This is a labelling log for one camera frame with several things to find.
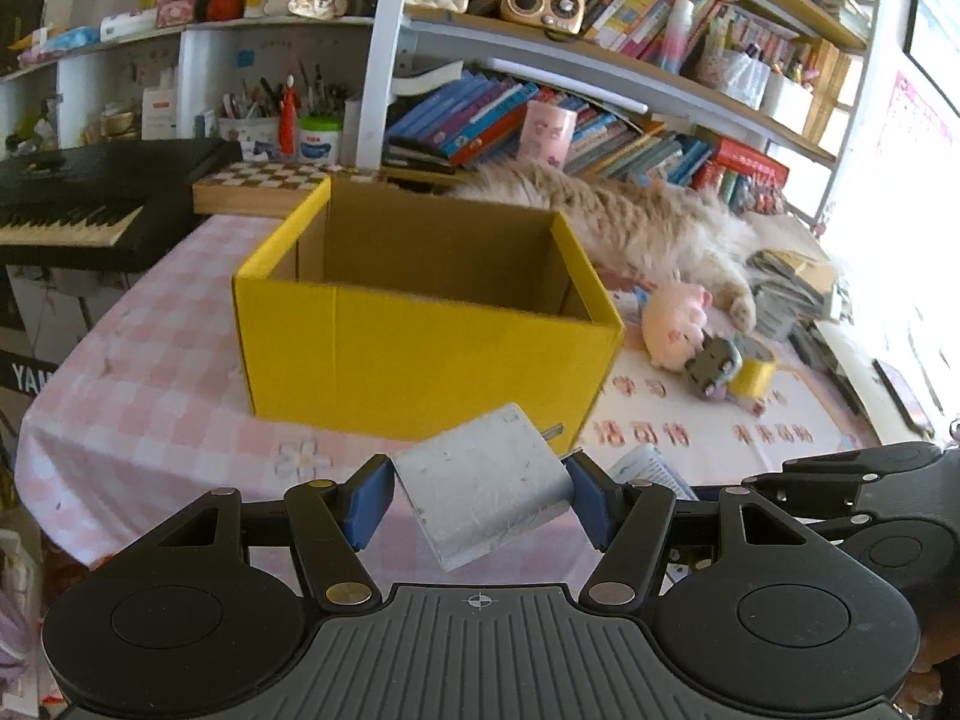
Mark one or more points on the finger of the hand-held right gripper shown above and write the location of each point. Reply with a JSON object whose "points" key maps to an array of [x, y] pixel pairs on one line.
{"points": [[825, 463], [810, 499]]}

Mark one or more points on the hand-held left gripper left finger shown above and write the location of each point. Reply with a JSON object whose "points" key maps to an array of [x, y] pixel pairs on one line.
{"points": [[369, 502]]}

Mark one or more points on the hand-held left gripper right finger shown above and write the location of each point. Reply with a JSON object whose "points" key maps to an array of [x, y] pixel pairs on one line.
{"points": [[589, 502]]}

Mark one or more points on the silver power adapter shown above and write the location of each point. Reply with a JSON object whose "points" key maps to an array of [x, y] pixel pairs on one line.
{"points": [[480, 487]]}

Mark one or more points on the yellow cardboard box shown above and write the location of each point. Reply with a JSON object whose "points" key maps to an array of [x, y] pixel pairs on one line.
{"points": [[420, 360]]}

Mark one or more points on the pink pig plush toy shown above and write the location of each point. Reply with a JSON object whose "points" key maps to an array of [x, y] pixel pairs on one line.
{"points": [[671, 319]]}

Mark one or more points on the white blue booklet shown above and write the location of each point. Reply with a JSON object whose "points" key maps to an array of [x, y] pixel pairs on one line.
{"points": [[649, 465]]}

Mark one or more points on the dark grey pouch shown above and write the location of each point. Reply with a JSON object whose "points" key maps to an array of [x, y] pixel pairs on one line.
{"points": [[825, 364]]}

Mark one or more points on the yellow tape roll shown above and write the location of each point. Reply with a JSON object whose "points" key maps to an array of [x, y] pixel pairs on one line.
{"points": [[754, 381]]}

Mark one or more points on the grey toy car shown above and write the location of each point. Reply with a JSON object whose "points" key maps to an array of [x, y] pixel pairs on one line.
{"points": [[709, 367]]}

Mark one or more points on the pile of books and papers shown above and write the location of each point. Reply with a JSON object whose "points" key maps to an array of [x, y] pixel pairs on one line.
{"points": [[795, 289]]}

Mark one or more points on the pink checked printed tablecloth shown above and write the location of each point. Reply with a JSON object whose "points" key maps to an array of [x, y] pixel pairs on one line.
{"points": [[150, 390]]}

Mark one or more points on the fluffy orange white cat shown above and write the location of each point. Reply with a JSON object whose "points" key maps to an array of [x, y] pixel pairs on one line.
{"points": [[615, 210]]}

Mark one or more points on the red boxed book set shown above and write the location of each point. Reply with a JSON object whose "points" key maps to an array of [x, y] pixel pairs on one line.
{"points": [[742, 165]]}

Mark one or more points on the wooden chessboard box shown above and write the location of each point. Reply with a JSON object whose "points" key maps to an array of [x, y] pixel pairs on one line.
{"points": [[255, 176]]}

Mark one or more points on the row of colourful books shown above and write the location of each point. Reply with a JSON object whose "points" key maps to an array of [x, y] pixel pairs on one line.
{"points": [[637, 146]]}

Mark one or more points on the white storage box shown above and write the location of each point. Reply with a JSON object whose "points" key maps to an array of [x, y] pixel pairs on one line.
{"points": [[786, 101]]}

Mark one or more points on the white tub with green lid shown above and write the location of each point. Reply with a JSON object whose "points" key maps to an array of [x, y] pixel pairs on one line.
{"points": [[321, 139]]}

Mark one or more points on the pink printed cup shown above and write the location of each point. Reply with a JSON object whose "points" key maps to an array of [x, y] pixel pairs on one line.
{"points": [[547, 131]]}

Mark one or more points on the white pen cup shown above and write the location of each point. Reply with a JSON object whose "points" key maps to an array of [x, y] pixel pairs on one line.
{"points": [[247, 127]]}

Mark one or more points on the row of leaning blue books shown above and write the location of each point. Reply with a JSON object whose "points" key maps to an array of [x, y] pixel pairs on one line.
{"points": [[465, 116]]}

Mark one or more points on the open white book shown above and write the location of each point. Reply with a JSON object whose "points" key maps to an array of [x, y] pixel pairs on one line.
{"points": [[424, 81]]}

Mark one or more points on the black electronic keyboard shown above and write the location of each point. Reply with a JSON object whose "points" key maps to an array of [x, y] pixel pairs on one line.
{"points": [[75, 180]]}

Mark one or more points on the white carton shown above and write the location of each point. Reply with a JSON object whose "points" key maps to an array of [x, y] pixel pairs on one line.
{"points": [[159, 109]]}

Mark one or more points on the gold retro radio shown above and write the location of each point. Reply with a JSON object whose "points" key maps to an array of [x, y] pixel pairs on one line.
{"points": [[540, 7]]}

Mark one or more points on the row of upper shelf books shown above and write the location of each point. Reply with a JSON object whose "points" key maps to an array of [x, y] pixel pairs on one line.
{"points": [[630, 0]]}

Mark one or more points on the pink wall poster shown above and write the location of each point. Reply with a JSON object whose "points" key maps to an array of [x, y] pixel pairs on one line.
{"points": [[915, 127]]}

